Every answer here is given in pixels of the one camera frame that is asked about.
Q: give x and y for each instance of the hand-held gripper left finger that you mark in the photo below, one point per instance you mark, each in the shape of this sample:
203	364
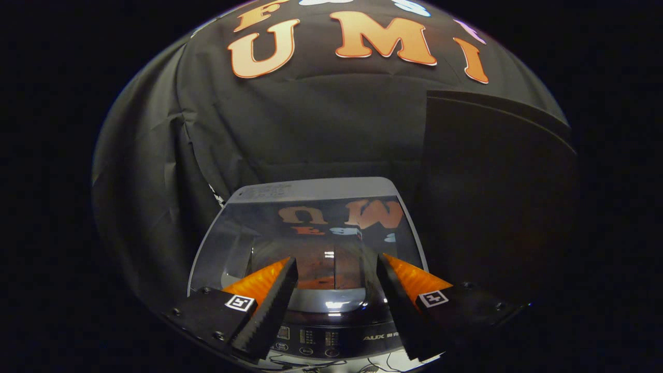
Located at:
269	311

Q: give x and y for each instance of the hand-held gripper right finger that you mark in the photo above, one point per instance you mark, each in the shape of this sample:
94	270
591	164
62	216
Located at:
401	311

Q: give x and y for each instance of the grey washing machine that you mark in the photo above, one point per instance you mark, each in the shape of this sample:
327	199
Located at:
316	187

